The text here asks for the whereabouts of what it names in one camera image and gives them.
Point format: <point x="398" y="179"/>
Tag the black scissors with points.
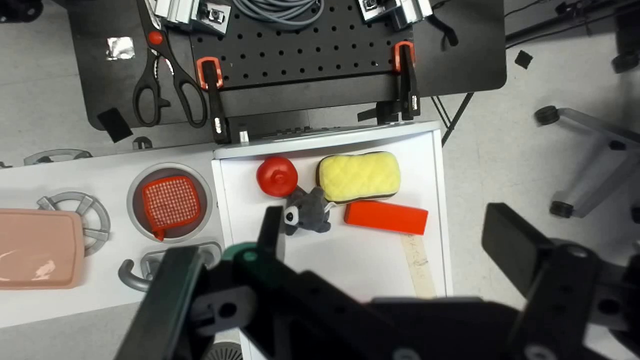
<point x="155" y="39"/>

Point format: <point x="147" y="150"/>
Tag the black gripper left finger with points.
<point x="271" y="231"/>

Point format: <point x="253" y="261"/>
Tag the aluminium extrusion bar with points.
<point x="421" y="6"/>
<point x="174" y="11"/>

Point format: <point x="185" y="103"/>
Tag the black equipment stand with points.
<point x="626" y="40"/>

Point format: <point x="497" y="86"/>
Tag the orange mesh strainer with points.
<point x="171" y="205"/>

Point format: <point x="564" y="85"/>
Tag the beige tape strip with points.
<point x="419" y="266"/>

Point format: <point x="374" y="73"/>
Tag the grey toy faucet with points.
<point x="132" y="274"/>

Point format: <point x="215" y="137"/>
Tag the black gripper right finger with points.
<point x="513" y="243"/>

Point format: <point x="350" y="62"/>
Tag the orange-red rectangular block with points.
<point x="386" y="217"/>

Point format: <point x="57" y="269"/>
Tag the black floor tape square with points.
<point x="525" y="59"/>

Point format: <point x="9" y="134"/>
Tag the yellow sponge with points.
<point x="360" y="175"/>

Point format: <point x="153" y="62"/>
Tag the small grey round knob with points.
<point x="141" y="143"/>

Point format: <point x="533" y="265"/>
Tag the red round toy vegetable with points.
<point x="277" y="176"/>

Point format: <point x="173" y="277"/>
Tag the silver tape piece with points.
<point x="120" y="48"/>

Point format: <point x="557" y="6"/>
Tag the aluminium corner bracket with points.
<point x="373" y="8"/>
<point x="215" y="17"/>

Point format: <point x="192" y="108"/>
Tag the grey toy burner grate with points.
<point x="92" y="214"/>

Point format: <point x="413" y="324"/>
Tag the black table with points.
<point x="466" y="67"/>

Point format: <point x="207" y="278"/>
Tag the white tray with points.
<point x="373" y="261"/>

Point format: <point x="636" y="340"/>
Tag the black perforated breadboard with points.
<point x="301" y="53"/>

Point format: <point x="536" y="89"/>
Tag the grey round ribbed disc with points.
<point x="222" y="351"/>

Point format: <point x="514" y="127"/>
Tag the black foam pad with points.
<point x="115" y="124"/>

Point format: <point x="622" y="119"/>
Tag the grey plush toy animal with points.
<point x="311" y="213"/>

